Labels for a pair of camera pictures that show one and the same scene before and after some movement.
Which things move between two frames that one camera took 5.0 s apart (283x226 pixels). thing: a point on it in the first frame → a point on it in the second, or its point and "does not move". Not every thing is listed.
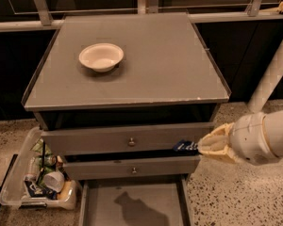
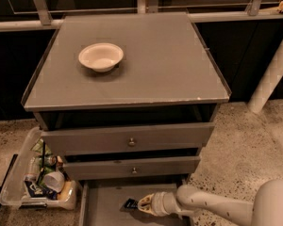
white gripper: x=249 y=137 → x=159 y=202
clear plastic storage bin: x=38 y=179 does not move
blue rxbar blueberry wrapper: x=185 y=145 → x=131 y=203
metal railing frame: x=147 y=3 does not move
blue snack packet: x=37 y=190 does not move
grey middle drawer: x=132 y=168 does not move
